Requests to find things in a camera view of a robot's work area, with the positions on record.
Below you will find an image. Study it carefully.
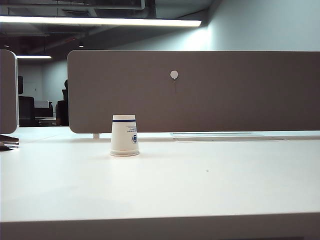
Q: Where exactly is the white paper cup blue logo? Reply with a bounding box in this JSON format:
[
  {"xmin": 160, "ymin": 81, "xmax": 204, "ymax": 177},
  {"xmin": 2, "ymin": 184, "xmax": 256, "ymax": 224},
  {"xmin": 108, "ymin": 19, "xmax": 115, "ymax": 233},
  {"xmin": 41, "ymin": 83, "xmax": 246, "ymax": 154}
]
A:
[
  {"xmin": 110, "ymin": 114, "xmax": 140, "ymax": 154},
  {"xmin": 109, "ymin": 149, "xmax": 140, "ymax": 157}
]

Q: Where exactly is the wide grey desk partition panel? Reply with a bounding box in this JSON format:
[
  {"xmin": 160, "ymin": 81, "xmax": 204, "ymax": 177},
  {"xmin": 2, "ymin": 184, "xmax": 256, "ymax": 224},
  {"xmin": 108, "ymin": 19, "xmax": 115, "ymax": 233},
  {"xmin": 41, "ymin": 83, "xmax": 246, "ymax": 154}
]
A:
[{"xmin": 67, "ymin": 49, "xmax": 320, "ymax": 134}]

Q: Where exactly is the seated person silhouette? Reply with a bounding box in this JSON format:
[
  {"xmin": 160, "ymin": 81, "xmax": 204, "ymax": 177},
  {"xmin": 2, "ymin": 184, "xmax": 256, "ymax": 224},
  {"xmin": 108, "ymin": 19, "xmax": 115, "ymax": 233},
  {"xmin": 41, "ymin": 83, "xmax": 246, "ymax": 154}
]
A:
[{"xmin": 55, "ymin": 79, "xmax": 70, "ymax": 127}]

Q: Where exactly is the long ceiling light strip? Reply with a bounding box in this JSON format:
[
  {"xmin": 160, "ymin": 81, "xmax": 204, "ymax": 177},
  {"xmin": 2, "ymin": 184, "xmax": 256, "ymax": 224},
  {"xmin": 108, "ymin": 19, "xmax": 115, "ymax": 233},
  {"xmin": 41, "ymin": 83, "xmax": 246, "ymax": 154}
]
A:
[{"xmin": 0, "ymin": 15, "xmax": 203, "ymax": 28}]

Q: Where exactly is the dark office chair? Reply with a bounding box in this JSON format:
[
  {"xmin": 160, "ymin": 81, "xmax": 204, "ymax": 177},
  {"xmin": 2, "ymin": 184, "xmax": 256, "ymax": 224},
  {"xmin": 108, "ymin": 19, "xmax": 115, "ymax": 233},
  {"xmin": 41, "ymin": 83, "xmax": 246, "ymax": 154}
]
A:
[{"xmin": 18, "ymin": 96, "xmax": 36, "ymax": 127}]

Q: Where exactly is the short ceiling light strip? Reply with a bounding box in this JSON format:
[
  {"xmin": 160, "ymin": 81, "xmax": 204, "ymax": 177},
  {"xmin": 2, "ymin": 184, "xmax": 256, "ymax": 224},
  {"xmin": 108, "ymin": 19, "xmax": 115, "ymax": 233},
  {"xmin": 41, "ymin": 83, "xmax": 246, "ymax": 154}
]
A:
[{"xmin": 15, "ymin": 55, "xmax": 52, "ymax": 60}]

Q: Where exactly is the dark monitor stand base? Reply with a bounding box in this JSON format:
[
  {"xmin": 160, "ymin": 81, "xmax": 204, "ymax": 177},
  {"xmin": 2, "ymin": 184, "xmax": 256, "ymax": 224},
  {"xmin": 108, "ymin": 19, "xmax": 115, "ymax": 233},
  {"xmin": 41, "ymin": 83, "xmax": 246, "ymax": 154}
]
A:
[{"xmin": 0, "ymin": 134, "xmax": 20, "ymax": 152}]

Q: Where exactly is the narrow grey desk partition panel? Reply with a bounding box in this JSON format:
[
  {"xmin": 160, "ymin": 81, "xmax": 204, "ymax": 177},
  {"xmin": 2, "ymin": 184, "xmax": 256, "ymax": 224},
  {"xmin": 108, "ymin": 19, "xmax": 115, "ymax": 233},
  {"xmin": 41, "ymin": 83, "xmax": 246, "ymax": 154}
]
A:
[{"xmin": 0, "ymin": 49, "xmax": 19, "ymax": 135}]

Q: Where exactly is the grey ceiling air duct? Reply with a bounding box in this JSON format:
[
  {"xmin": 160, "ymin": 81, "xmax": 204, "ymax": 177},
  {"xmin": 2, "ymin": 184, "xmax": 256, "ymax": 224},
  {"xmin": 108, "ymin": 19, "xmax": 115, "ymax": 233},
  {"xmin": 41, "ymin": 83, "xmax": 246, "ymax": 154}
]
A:
[{"xmin": 57, "ymin": 0, "xmax": 147, "ymax": 16}]

